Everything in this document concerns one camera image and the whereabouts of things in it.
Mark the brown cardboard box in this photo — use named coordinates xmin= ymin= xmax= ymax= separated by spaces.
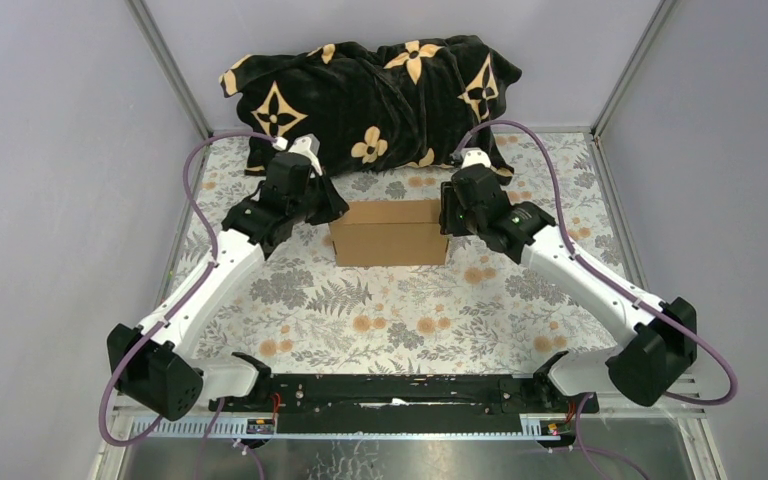
xmin=329 ymin=200 xmax=449 ymax=267

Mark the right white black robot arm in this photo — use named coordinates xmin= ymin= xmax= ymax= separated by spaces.
xmin=440 ymin=165 xmax=697 ymax=412

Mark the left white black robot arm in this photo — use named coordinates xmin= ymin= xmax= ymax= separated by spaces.
xmin=107 ymin=147 xmax=348 ymax=421

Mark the floral patterned table mat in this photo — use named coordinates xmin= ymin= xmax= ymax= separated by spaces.
xmin=194 ymin=132 xmax=626 ymax=374

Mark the black blanket with tan flowers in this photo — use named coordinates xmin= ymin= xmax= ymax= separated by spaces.
xmin=219 ymin=35 xmax=523 ymax=179

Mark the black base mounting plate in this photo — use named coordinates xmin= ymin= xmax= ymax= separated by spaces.
xmin=209 ymin=374 xmax=599 ymax=435

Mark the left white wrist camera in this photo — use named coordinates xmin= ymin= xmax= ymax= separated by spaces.
xmin=289 ymin=134 xmax=323 ymax=176

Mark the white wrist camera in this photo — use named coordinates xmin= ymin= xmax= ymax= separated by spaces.
xmin=289 ymin=134 xmax=323 ymax=176
xmin=460 ymin=149 xmax=492 ymax=169

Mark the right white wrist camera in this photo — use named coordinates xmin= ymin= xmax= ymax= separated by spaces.
xmin=460 ymin=149 xmax=492 ymax=169

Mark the aluminium frame rail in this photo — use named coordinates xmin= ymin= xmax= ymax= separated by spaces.
xmin=113 ymin=370 xmax=707 ymax=442

